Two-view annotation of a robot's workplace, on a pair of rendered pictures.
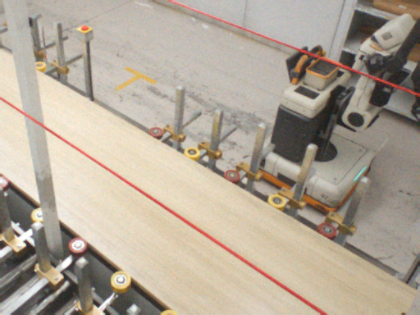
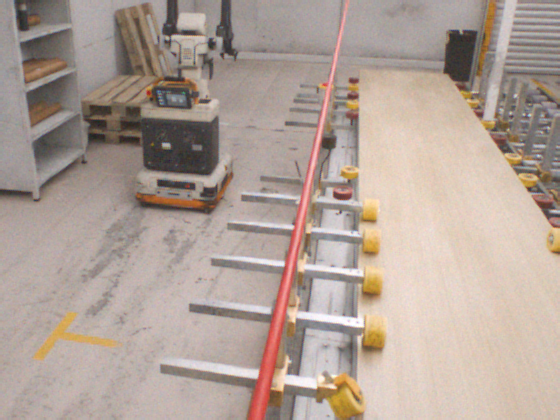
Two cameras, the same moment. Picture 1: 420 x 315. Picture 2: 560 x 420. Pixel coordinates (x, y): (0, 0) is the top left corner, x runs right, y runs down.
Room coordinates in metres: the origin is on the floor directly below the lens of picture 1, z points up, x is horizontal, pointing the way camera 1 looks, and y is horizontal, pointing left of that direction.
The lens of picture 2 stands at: (4.33, 2.62, 1.85)
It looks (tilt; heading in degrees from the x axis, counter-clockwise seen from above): 24 degrees down; 243
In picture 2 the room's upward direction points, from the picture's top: straight up
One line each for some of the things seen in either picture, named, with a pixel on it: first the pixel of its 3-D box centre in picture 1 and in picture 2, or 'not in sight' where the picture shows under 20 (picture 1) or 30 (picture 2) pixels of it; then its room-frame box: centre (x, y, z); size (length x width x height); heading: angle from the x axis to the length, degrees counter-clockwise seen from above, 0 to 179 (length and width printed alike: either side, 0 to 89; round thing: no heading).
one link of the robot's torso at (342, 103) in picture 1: (358, 110); not in sight; (2.59, -1.36, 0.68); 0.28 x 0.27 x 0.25; 139
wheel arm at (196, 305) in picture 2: not in sight; (280, 316); (3.62, 1.59, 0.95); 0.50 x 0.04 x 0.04; 140
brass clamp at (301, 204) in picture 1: (291, 198); not in sight; (1.66, -0.70, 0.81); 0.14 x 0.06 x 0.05; 50
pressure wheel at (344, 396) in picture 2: not in sight; (346, 398); (3.64, 1.90, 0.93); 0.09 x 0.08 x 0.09; 140
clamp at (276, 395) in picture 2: not in sight; (274, 376); (3.76, 1.78, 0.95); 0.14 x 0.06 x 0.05; 50
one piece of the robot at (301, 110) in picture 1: (314, 109); (181, 128); (2.72, -1.13, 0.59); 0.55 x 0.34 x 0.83; 139
